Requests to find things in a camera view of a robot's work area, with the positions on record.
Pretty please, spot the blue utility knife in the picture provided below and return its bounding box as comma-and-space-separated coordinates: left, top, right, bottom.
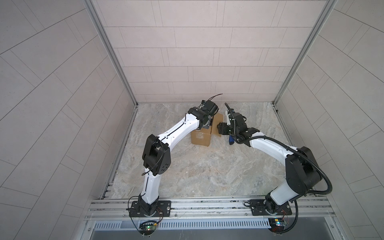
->
229, 136, 235, 145

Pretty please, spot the brown cardboard express box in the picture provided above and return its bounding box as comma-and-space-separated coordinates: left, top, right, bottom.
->
191, 113, 224, 147

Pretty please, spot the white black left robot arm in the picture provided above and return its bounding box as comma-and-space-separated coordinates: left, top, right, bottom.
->
138, 99, 219, 216

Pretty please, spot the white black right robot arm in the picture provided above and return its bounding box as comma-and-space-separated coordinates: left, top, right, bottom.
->
217, 109, 332, 215

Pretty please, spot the white slotted vent strip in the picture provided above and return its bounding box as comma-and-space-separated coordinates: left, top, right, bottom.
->
94, 218, 271, 231

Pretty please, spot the right green circuit board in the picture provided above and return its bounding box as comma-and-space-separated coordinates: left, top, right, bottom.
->
268, 218, 287, 233

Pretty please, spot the green circuit board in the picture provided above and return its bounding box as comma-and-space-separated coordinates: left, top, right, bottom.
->
140, 221, 158, 232
268, 218, 287, 233

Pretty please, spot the left green circuit board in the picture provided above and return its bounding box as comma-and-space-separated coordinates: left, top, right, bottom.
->
140, 221, 158, 232

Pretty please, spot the black corrugated cable conduit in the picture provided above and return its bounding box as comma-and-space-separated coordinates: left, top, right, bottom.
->
224, 102, 333, 234

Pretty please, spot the thin black left camera cable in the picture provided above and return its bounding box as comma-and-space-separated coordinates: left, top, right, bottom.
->
197, 93, 223, 109

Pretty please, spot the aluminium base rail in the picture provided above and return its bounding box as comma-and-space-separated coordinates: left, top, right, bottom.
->
85, 196, 336, 221

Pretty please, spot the aluminium left corner post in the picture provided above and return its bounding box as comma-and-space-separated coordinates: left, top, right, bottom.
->
83, 0, 138, 108

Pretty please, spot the aluminium corner post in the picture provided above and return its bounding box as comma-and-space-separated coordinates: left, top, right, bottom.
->
83, 0, 138, 108
272, 0, 337, 107

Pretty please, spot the aluminium right corner post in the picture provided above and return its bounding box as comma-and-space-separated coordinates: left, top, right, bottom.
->
272, 0, 337, 107

